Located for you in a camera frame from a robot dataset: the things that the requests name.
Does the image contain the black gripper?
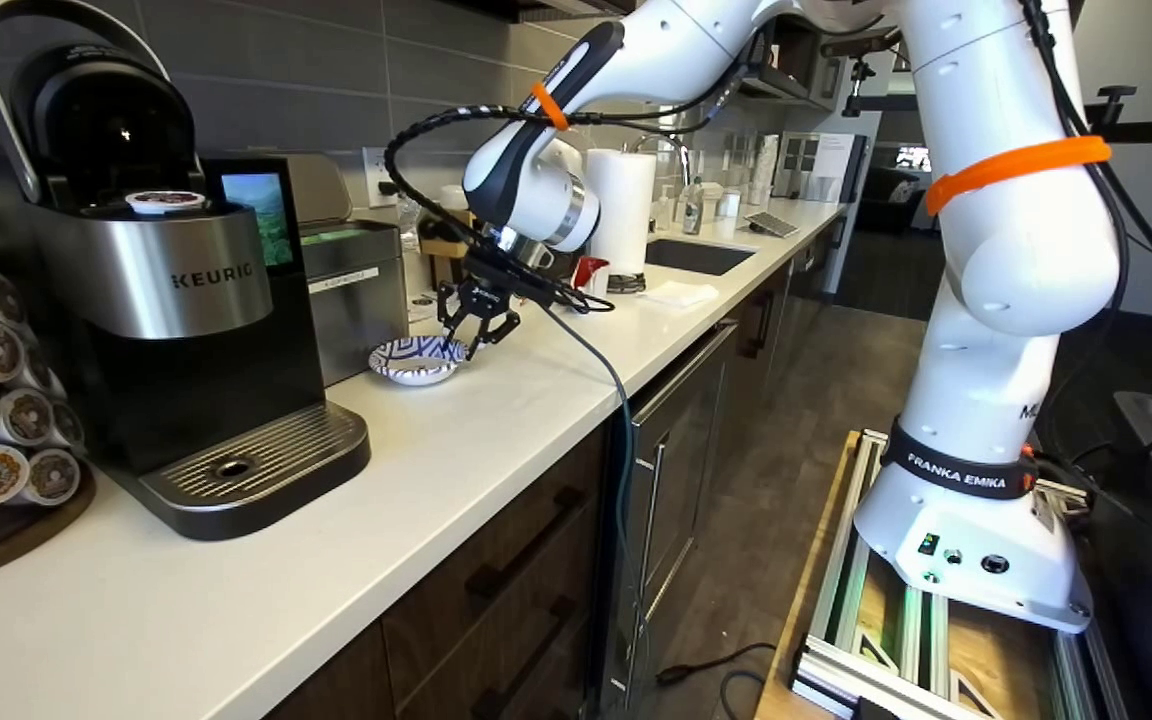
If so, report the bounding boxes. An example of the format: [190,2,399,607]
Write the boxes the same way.
[434,243,554,360]

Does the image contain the blue patterned paper bowl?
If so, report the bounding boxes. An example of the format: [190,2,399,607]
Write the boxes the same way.
[367,337,464,387]

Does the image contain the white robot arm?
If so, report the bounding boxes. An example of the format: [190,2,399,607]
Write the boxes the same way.
[464,0,1118,632]

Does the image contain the white red-lined mug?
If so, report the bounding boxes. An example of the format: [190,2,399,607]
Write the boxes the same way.
[570,255,609,293]

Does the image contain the stainless steel appliance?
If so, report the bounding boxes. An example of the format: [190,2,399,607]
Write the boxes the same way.
[289,155,409,383]

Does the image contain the white paper towel roll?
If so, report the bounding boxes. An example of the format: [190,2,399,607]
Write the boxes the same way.
[586,147,654,277]

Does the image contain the black countertop sink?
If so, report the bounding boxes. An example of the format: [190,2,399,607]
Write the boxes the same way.
[644,241,752,277]

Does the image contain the Keurig coffee machine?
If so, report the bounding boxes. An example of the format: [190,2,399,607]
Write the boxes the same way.
[0,0,367,541]

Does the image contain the dark cabinet drawers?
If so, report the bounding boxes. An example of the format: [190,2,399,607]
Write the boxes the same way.
[267,249,815,720]

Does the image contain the white wall outlet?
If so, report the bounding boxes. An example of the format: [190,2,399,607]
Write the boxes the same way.
[359,147,391,209]

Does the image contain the robot base aluminium frame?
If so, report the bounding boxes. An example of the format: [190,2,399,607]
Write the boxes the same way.
[752,429,1127,720]

